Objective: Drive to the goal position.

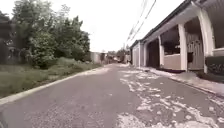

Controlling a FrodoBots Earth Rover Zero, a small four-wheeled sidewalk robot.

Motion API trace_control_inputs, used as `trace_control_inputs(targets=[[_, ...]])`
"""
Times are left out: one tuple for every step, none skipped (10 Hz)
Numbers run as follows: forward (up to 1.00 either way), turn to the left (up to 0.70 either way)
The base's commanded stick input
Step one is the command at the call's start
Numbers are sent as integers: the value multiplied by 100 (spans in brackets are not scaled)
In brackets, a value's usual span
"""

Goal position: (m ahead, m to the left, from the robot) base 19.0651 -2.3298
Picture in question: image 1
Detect grey asphalt road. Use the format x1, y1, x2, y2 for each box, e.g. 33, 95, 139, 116
0, 63, 224, 128

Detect building with white columns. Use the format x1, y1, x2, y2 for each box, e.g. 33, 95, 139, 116
129, 0, 224, 83

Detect row of green trees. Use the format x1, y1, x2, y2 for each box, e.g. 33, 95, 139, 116
0, 0, 93, 70

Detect pale concrete kerb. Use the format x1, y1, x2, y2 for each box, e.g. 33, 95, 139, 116
0, 66, 109, 107

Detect pale concrete sidewalk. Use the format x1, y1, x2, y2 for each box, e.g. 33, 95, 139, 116
136, 66, 224, 98

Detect grass strip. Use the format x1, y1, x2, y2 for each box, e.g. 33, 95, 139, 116
0, 57, 103, 99

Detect overhead wires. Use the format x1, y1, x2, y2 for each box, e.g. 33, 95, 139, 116
124, 0, 158, 44

